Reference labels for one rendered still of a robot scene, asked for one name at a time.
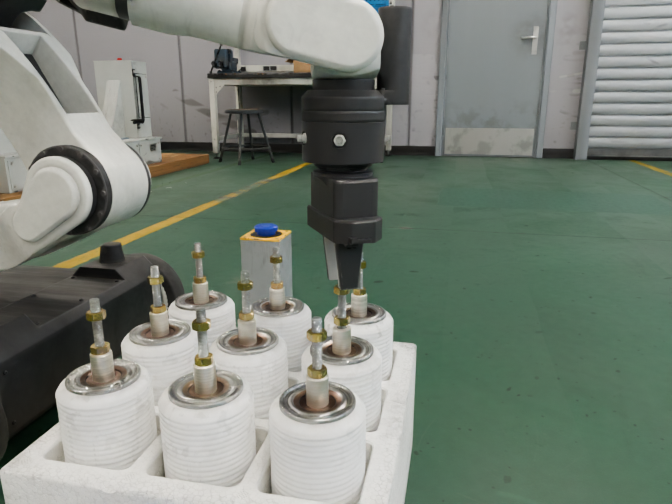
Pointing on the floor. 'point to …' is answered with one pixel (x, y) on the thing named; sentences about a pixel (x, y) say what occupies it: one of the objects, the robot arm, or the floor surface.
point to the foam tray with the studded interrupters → (34, 472)
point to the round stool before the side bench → (241, 134)
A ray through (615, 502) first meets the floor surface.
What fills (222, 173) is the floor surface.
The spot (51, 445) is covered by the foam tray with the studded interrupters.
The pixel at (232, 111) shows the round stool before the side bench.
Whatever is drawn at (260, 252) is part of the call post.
